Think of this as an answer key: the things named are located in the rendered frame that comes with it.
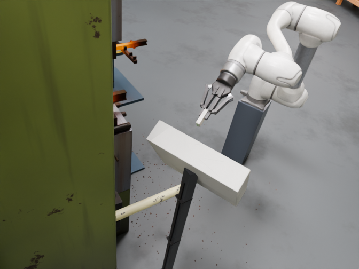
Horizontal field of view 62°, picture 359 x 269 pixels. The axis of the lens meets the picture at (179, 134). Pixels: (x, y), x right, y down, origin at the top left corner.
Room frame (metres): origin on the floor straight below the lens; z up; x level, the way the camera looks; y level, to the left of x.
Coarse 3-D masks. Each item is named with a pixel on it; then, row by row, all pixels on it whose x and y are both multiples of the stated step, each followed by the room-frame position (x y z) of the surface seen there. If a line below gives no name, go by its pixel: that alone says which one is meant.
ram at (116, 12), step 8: (112, 0) 0.92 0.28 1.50; (120, 0) 0.93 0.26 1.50; (112, 8) 0.92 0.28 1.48; (120, 8) 0.93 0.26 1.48; (112, 16) 0.92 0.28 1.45; (120, 16) 0.93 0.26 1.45; (112, 24) 0.92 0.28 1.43; (120, 24) 0.93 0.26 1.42; (112, 32) 0.92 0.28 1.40; (120, 32) 0.93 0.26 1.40; (112, 40) 0.92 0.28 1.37; (120, 40) 0.93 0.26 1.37
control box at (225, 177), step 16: (160, 128) 0.73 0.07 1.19; (160, 144) 0.68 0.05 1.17; (176, 144) 0.68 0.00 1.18; (192, 144) 0.68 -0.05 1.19; (176, 160) 0.67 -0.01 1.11; (192, 160) 0.63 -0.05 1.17; (208, 160) 0.63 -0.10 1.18; (224, 160) 0.63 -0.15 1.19; (208, 176) 0.59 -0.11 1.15; (224, 176) 0.59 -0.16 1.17; (240, 176) 0.59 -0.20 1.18; (224, 192) 0.62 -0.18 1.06; (240, 192) 0.60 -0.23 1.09
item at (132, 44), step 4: (136, 40) 1.70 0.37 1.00; (140, 40) 1.71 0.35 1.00; (144, 40) 1.72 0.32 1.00; (116, 44) 1.61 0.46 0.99; (120, 44) 1.62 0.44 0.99; (124, 44) 1.63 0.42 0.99; (128, 44) 1.64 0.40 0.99; (132, 44) 1.66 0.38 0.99; (136, 44) 1.68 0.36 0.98; (140, 44) 1.70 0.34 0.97; (144, 44) 1.71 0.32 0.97; (116, 48) 1.58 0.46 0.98; (120, 48) 1.60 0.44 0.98
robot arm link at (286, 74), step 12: (276, 12) 1.56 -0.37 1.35; (288, 12) 1.56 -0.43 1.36; (276, 24) 1.44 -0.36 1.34; (288, 24) 1.54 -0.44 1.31; (276, 36) 1.33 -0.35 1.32; (276, 48) 1.27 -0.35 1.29; (288, 48) 1.23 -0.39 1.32; (264, 60) 1.08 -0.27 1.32; (276, 60) 1.07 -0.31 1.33; (288, 60) 1.08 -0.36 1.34; (264, 72) 1.05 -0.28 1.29; (276, 72) 1.04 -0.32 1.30; (288, 72) 1.03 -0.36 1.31; (300, 72) 1.05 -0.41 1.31; (276, 84) 1.04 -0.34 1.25; (288, 84) 1.03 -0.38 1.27
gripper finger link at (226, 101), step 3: (231, 96) 0.97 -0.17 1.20; (225, 99) 0.96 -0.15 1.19; (228, 99) 0.96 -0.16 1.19; (222, 102) 0.95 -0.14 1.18; (225, 102) 0.95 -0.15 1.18; (228, 102) 0.97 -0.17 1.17; (219, 105) 0.94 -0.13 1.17; (222, 105) 0.94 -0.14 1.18; (225, 105) 0.96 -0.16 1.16; (216, 108) 0.93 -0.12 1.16; (219, 108) 0.93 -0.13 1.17; (222, 108) 0.95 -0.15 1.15; (216, 111) 0.92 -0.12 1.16; (219, 111) 0.94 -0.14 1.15
